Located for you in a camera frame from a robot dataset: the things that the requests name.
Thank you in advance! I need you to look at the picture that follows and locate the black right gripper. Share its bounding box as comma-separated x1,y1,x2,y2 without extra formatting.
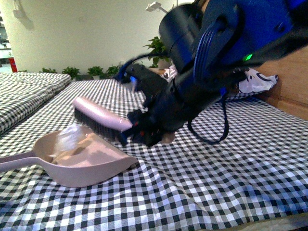
120,90,189,146

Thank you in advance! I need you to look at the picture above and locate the beige hand brush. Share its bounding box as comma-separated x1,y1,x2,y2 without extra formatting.
72,97,132,141

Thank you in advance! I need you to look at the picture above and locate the white paper trash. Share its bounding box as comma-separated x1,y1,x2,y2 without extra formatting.
52,123,82,158

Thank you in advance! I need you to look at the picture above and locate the beige plastic dustpan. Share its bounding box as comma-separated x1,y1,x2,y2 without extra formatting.
0,126,138,188

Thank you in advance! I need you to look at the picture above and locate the large green potted plant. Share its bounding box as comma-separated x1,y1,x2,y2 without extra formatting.
144,36,171,70

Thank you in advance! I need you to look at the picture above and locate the white cartoon print pillow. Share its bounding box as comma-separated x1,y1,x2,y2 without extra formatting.
161,64,279,94

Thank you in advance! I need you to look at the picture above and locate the black white checkered bedsheet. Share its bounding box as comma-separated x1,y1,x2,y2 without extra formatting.
0,78,308,231

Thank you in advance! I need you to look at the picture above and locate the wooden headboard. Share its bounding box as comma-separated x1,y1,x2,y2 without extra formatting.
255,47,308,120

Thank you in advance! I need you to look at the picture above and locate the folded checkered blanket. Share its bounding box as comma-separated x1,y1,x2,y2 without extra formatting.
0,72,71,134

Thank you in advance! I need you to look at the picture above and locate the red fire extinguisher box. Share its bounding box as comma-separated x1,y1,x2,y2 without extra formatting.
8,57,18,73

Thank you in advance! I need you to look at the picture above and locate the black cable loop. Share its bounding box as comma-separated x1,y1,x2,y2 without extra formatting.
187,93,228,145

